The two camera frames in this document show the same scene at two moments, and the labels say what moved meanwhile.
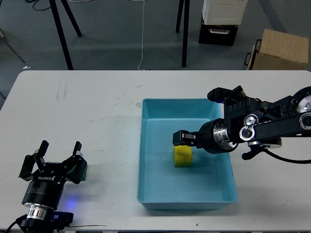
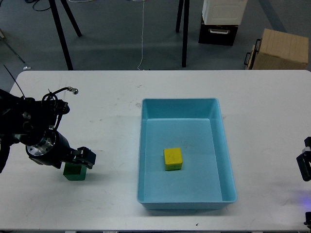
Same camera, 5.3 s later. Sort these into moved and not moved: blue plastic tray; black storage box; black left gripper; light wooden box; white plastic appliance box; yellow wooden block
Moved: black left gripper; yellow wooden block
Not moved: blue plastic tray; black storage box; white plastic appliance box; light wooden box
